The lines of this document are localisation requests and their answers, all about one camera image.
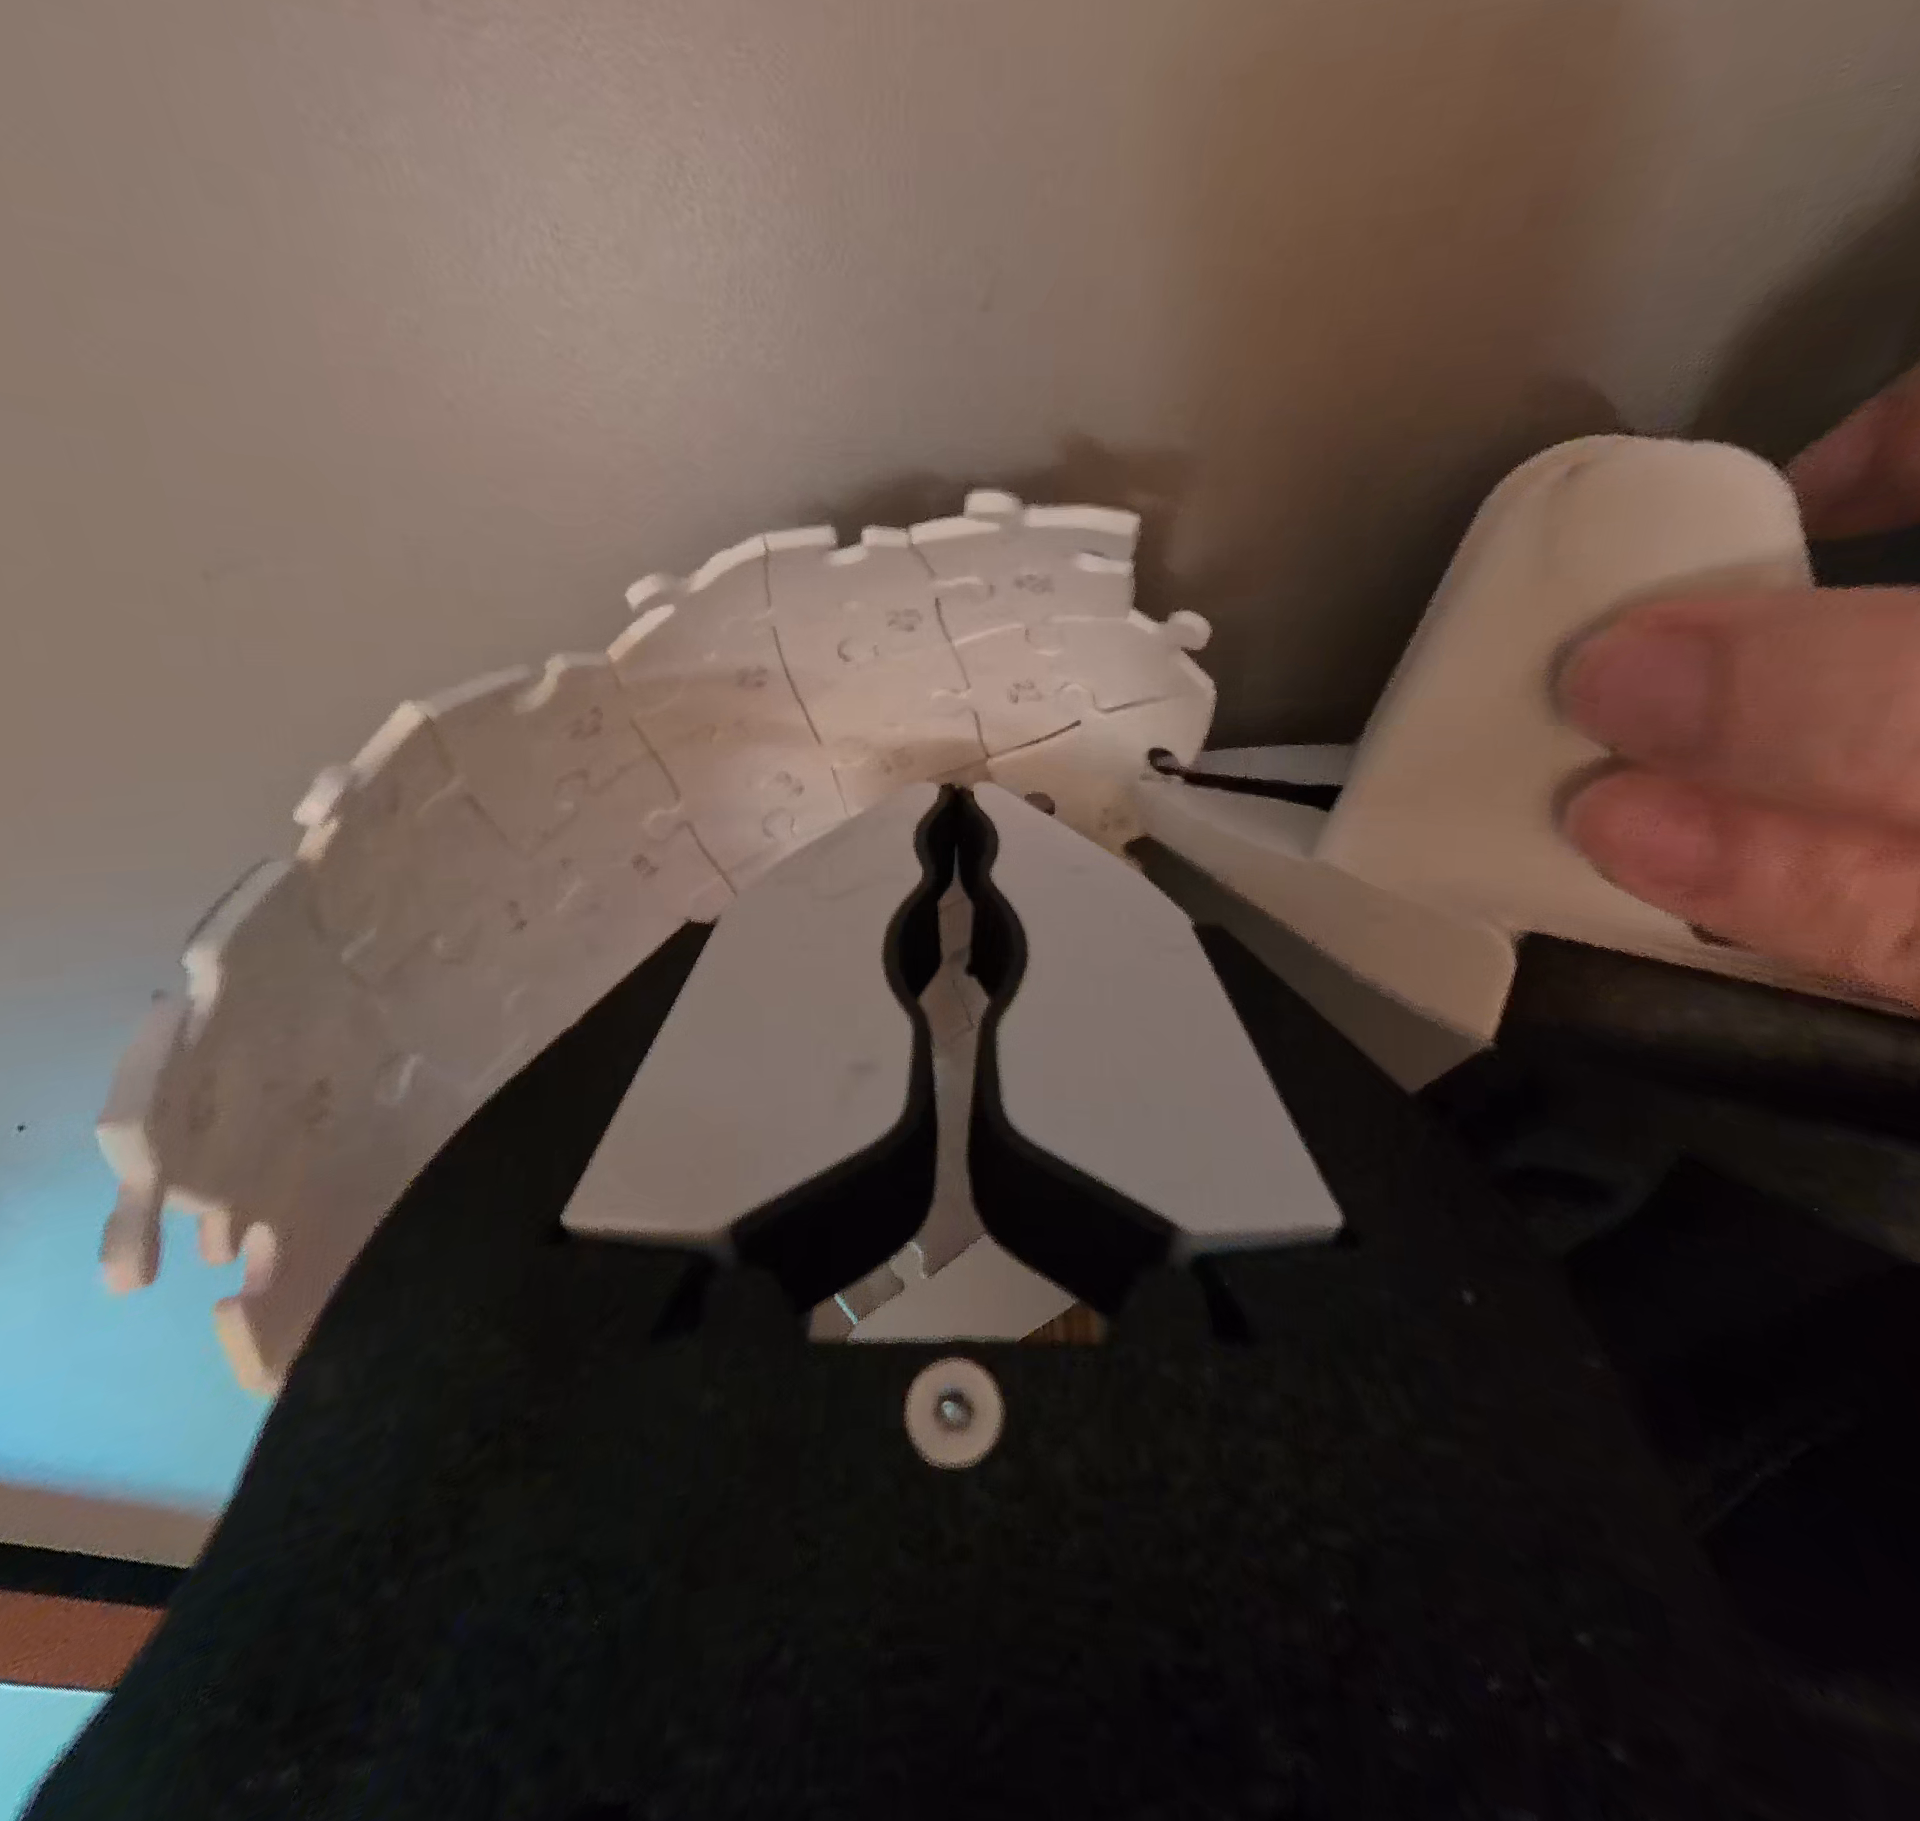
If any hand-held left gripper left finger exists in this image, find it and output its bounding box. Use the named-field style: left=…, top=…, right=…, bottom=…
left=558, top=783, right=962, bottom=1314

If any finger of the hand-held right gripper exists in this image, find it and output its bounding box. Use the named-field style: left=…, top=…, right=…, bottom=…
left=1140, top=741, right=1377, bottom=804
left=1128, top=790, right=1513, bottom=1095

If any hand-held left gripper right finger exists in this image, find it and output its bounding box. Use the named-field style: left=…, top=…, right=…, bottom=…
left=959, top=783, right=1348, bottom=1314

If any assembled white puzzle ball shell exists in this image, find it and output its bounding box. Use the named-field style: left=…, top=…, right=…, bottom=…
left=94, top=489, right=1217, bottom=1400

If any person's right hand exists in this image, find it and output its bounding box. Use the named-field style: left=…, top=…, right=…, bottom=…
left=1548, top=367, right=1920, bottom=1016

